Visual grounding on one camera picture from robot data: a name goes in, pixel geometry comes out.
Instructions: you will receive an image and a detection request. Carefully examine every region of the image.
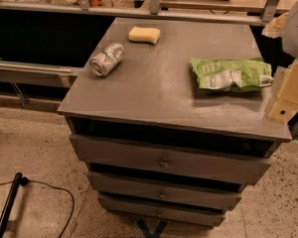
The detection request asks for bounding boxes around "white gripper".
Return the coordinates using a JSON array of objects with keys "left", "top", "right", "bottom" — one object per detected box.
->
[{"left": 262, "top": 0, "right": 298, "bottom": 124}]

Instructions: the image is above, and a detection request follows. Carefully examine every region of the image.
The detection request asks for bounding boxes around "top grey drawer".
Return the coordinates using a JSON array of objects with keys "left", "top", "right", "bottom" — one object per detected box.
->
[{"left": 70, "top": 134, "right": 271, "bottom": 185}]

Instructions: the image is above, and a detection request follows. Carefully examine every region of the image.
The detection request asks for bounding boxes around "silver soda can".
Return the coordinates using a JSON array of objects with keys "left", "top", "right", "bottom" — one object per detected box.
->
[{"left": 89, "top": 43, "right": 125, "bottom": 76}]

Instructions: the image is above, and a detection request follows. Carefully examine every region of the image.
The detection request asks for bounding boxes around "black cable on floor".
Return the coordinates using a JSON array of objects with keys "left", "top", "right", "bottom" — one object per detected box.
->
[{"left": 0, "top": 178, "right": 75, "bottom": 238}]

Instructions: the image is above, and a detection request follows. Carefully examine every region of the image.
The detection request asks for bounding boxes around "black pole on floor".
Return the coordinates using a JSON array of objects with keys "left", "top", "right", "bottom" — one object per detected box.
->
[{"left": 0, "top": 173, "right": 22, "bottom": 238}]

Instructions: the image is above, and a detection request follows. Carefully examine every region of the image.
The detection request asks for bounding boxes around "left metal shelf rail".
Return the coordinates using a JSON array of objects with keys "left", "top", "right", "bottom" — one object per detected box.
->
[{"left": 0, "top": 59, "right": 82, "bottom": 109}]

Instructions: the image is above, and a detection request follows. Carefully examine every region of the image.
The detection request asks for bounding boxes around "grey drawer cabinet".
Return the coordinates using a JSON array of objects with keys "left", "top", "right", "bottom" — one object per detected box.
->
[{"left": 60, "top": 19, "right": 291, "bottom": 215}]

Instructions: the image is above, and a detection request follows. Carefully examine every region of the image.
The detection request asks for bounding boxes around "middle grey drawer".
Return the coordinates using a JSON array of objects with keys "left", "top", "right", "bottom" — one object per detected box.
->
[{"left": 87, "top": 172, "right": 241, "bottom": 211}]

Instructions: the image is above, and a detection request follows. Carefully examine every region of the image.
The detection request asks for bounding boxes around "metal rail frame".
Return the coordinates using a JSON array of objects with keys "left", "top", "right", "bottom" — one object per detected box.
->
[{"left": 0, "top": 0, "right": 297, "bottom": 26}]

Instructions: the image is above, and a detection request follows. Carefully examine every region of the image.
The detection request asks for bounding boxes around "grey drawer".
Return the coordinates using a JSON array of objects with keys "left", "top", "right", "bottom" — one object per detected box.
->
[
  {"left": 70, "top": 134, "right": 271, "bottom": 185},
  {"left": 87, "top": 172, "right": 241, "bottom": 211},
  {"left": 98, "top": 194, "right": 224, "bottom": 227}
]

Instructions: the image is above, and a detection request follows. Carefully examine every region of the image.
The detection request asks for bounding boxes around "yellow sponge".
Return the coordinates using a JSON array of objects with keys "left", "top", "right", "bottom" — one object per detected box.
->
[{"left": 128, "top": 26, "right": 161, "bottom": 44}]

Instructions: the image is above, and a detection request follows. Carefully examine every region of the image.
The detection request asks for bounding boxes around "bottom grey drawer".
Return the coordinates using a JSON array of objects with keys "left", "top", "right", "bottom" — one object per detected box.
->
[{"left": 98, "top": 194, "right": 224, "bottom": 227}]

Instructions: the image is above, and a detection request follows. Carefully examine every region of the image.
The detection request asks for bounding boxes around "green chip bag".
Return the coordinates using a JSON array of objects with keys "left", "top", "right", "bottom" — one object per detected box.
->
[{"left": 191, "top": 58, "right": 273, "bottom": 92}]

